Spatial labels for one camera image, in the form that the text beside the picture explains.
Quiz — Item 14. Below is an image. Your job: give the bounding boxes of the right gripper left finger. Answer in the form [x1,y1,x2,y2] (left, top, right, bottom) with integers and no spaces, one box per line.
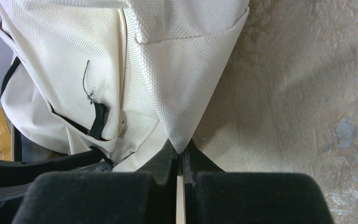
[13,141,177,224]

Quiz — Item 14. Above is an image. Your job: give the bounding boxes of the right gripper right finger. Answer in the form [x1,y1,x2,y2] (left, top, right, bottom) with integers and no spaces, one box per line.
[182,141,333,224]

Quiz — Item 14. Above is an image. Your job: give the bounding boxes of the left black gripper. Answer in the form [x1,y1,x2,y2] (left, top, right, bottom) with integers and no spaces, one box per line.
[0,147,114,224]

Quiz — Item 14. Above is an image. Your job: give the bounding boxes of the beige canvas backpack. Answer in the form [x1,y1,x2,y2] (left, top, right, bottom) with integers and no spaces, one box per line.
[0,0,249,171]

